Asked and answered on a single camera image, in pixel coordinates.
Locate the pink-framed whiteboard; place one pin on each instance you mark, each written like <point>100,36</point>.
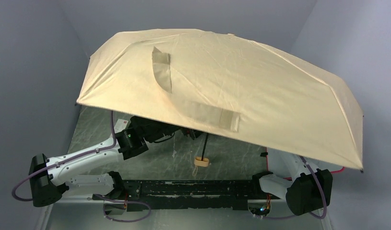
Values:
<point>336,170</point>

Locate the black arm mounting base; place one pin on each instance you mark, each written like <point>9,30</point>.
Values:
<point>196,194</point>

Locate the aluminium frame rail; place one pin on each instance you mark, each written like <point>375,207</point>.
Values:
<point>79,199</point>

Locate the small white paper box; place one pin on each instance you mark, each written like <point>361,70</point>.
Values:
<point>120,125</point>

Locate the beige folding umbrella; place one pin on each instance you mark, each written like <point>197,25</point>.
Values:
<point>228,86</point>

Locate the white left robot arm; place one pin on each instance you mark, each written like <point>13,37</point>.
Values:
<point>57,177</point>

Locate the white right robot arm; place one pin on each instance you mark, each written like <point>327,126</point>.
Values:
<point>307,189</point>

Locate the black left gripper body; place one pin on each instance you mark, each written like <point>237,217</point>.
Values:
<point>189,133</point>

